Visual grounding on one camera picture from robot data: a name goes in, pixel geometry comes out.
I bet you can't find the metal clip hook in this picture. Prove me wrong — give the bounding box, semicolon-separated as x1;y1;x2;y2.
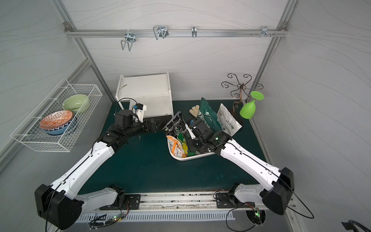
191;26;197;38

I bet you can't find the white green fertilizer bag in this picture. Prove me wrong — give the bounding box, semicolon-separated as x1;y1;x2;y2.
217;103;242;136

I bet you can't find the white green shelf bag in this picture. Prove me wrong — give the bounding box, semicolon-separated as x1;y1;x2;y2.
177;133;196;158

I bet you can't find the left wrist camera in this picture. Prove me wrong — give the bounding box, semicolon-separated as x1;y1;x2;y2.
133;103;147;122

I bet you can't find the blue bowl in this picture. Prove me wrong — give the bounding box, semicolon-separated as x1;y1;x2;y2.
44;119;77;136

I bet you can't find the metal double hook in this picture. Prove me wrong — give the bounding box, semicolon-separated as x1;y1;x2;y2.
120;31;136;51
153;25;169;40

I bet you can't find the black white fertilizer bag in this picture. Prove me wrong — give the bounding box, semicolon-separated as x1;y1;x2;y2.
162;111;186;137

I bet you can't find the green plastic wine glass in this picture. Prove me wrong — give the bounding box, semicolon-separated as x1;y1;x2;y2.
240;91;264;119

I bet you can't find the horizontal aluminium rail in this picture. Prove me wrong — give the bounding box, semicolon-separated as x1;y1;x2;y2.
63;22;288;39

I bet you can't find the copper scroll stand rod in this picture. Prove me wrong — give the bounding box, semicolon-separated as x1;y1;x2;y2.
221;73;264;115

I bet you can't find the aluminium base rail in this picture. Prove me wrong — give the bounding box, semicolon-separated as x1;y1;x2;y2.
59;189;296;212

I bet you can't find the metal bracket hook right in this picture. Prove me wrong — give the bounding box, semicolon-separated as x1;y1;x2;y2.
251;26;277;38

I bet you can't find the white wire wall basket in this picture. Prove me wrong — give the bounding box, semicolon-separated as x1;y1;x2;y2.
11;79;102;152

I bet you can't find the orange snack bag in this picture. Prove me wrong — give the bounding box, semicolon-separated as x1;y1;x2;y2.
166;135;187;158

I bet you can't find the white work glove red cuff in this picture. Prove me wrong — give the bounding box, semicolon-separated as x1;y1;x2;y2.
189;105;200;118

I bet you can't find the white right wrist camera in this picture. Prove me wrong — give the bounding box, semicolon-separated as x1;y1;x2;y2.
185;124;196;140

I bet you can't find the wire bundle left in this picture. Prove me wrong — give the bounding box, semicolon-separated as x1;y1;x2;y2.
87;200;130;230

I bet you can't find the metal double hook middle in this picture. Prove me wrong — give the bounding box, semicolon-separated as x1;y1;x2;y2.
153;25;169;40

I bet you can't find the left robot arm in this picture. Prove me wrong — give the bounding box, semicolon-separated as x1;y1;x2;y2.
34;110;161;230

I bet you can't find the white two-tier shelf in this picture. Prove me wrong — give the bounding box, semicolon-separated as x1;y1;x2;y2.
116;72;174;118

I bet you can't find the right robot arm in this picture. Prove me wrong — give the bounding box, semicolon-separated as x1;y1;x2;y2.
185;119;294;215

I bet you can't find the white perforated plastic basket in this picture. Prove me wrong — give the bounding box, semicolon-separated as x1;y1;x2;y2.
167;143;215;161

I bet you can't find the dark green soil bag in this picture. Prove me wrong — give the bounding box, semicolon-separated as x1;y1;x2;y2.
198;98;222;132

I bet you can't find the metal double hook left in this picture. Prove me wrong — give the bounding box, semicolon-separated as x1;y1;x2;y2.
120;31;136;51

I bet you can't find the light green bowl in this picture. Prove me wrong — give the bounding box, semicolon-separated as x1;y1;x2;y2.
62;94;90;116

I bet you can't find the white slotted cable duct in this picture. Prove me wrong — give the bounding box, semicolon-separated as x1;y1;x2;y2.
76;210;235;223

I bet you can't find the orange patterned bowl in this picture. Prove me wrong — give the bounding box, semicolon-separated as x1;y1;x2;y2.
39;110;73;129

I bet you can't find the black cable right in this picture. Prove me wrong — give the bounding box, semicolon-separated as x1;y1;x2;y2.
225;185;315;232

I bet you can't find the aluminium frame post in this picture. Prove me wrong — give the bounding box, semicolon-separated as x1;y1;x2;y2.
245;0;298;103

